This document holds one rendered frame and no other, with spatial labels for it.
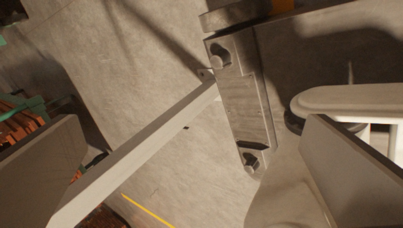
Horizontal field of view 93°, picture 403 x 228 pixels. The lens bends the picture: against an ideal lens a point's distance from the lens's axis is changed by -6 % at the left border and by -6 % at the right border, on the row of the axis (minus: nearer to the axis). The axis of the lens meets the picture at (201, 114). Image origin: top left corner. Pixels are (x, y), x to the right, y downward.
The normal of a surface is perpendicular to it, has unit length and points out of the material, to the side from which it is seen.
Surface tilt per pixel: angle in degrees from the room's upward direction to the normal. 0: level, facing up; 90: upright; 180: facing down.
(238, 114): 0
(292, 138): 90
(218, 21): 6
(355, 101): 90
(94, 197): 90
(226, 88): 0
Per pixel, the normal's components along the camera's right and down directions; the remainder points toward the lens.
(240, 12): -0.01, 0.41
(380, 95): -0.33, -0.85
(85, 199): 0.78, 0.11
